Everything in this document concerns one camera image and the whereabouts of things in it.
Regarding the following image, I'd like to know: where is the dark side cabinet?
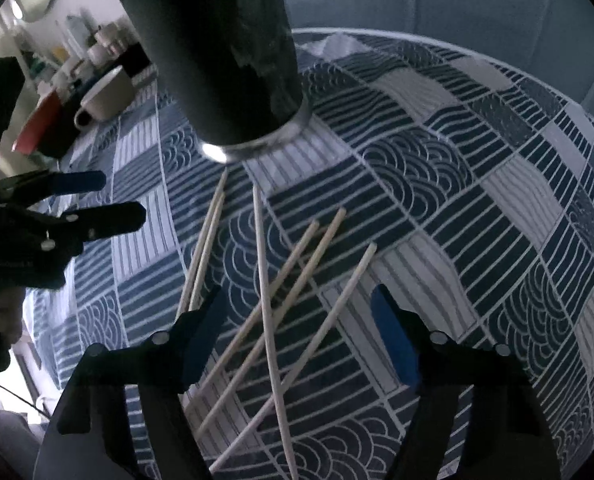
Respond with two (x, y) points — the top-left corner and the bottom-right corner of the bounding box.
(37, 42), (158, 161)

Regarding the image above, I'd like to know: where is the grey hanging backdrop cloth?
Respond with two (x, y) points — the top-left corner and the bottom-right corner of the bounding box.
(97, 0), (594, 106)

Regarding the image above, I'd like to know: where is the thin black cable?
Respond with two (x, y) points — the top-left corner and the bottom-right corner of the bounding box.
(0, 370), (55, 418)

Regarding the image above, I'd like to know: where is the blue patterned tablecloth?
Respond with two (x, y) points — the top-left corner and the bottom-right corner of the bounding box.
(22, 27), (594, 480)

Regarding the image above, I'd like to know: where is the red pot with glass lid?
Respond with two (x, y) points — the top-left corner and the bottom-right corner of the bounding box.
(12, 87), (62, 156)

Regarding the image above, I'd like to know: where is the beige ceramic mug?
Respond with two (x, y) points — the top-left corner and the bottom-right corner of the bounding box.
(73, 64), (140, 131)

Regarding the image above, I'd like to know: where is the person's left hand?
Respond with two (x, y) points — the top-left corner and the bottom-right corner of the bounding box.
(0, 287), (26, 346)

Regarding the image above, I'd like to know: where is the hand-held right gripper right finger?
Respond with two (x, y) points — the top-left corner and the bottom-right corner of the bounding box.
(369, 284), (563, 480)

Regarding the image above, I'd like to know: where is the black cylindrical utensil holder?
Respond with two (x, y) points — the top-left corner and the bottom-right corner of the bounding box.
(97, 0), (314, 163)

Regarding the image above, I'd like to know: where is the bunch of wooden chopsticks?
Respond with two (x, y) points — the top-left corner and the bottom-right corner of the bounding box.
(174, 167), (378, 480)

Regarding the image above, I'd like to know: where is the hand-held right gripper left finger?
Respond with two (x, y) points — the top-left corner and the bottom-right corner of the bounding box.
(57, 284), (230, 480)

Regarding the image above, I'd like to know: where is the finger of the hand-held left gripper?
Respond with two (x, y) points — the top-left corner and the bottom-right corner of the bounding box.
(0, 169), (108, 200)
(0, 201), (148, 262)

